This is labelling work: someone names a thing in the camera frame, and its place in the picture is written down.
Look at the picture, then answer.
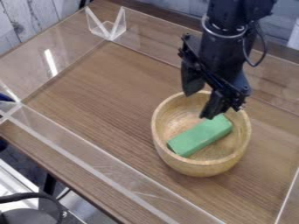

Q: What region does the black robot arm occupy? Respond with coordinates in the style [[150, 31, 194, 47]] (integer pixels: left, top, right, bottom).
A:
[[179, 0, 277, 119]]

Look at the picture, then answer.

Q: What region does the clear acrylic front wall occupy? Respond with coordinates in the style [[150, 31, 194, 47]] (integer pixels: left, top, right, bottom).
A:
[[0, 84, 227, 224]]

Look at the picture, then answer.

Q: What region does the green rectangular block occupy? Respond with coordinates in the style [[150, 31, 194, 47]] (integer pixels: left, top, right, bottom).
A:
[[167, 115, 233, 158]]

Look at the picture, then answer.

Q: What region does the black cable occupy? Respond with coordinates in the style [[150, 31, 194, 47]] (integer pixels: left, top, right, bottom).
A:
[[0, 192, 66, 224]]

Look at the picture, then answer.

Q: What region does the brown wooden bowl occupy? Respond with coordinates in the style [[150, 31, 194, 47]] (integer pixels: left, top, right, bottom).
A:
[[151, 91, 253, 178]]

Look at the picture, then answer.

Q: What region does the black metal bracket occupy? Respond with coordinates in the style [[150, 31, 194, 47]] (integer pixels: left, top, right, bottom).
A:
[[39, 199, 87, 224]]

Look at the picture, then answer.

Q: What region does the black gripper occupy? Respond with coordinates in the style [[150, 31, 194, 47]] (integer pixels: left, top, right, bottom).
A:
[[178, 32, 251, 120]]

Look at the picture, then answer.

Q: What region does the clear acrylic corner bracket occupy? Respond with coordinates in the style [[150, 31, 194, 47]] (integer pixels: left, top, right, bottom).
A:
[[84, 7, 127, 41]]

